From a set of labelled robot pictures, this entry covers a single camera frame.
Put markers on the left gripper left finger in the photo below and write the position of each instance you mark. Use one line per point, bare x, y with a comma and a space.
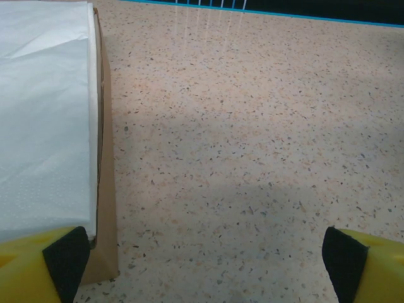
22, 271

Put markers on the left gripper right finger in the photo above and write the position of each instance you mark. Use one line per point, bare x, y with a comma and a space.
378, 274

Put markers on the brown cardboard napkin box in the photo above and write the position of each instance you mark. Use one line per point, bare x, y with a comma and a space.
105, 189

